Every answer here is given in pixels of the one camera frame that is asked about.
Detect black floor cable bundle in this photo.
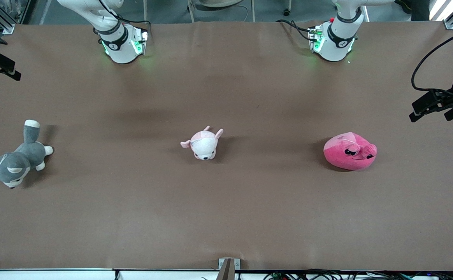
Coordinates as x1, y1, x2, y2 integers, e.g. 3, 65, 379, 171
263, 268, 453, 280

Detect grey metal table bracket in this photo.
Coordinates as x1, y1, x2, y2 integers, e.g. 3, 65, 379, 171
218, 257, 241, 280

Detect pale pink white puppy plush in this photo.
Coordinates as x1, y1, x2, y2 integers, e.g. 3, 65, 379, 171
180, 125, 224, 161

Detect black left base cable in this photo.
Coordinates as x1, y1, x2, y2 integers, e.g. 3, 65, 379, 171
276, 19, 317, 42

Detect hot pink round plush toy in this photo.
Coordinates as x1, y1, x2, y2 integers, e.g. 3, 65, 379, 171
323, 132, 378, 172

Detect metal chair legs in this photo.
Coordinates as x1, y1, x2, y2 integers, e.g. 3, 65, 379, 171
187, 0, 256, 23

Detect grey white husky plush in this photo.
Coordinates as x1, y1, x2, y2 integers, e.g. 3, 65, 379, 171
0, 119, 54, 189

